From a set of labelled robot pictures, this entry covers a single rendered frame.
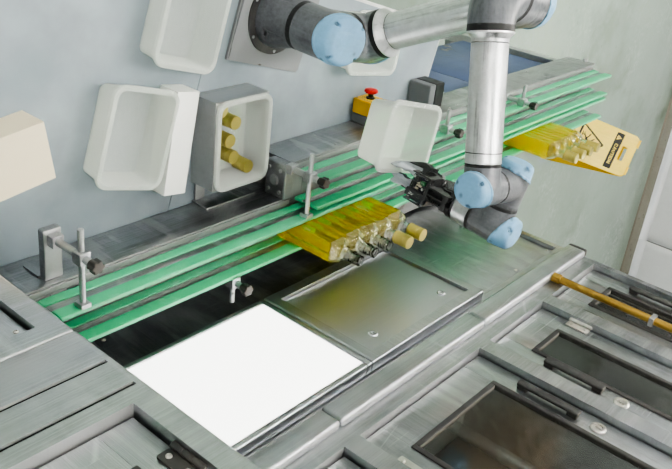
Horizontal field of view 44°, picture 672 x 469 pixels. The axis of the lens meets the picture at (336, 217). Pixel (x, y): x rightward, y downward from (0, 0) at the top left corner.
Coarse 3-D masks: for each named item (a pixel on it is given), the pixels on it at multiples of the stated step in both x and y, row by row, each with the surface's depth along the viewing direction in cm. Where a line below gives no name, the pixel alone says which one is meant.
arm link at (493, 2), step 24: (480, 0) 160; (504, 0) 159; (528, 0) 163; (480, 24) 160; (504, 24) 160; (480, 48) 162; (504, 48) 162; (480, 72) 162; (504, 72) 163; (480, 96) 163; (504, 96) 164; (480, 120) 164; (480, 144) 164; (480, 168) 165; (456, 192) 167; (480, 192) 163; (504, 192) 169
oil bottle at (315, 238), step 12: (300, 228) 202; (312, 228) 202; (324, 228) 203; (288, 240) 206; (300, 240) 203; (312, 240) 201; (324, 240) 198; (336, 240) 198; (312, 252) 202; (324, 252) 199; (336, 252) 197
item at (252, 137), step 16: (256, 96) 192; (240, 112) 200; (256, 112) 200; (224, 128) 198; (240, 128) 202; (256, 128) 201; (240, 144) 204; (256, 144) 203; (256, 160) 205; (224, 176) 200; (240, 176) 201; (256, 176) 203
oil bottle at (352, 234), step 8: (320, 216) 208; (328, 216) 209; (320, 224) 206; (328, 224) 205; (336, 224) 205; (344, 224) 206; (336, 232) 203; (344, 232) 202; (352, 232) 202; (360, 232) 203; (352, 240) 201; (352, 248) 201
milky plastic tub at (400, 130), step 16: (384, 112) 189; (400, 112) 203; (416, 112) 207; (432, 112) 204; (368, 128) 192; (384, 128) 188; (400, 128) 205; (416, 128) 207; (432, 128) 205; (368, 144) 192; (384, 144) 189; (400, 144) 208; (416, 144) 207; (432, 144) 206; (368, 160) 193; (384, 160) 201; (400, 160) 207; (416, 160) 208
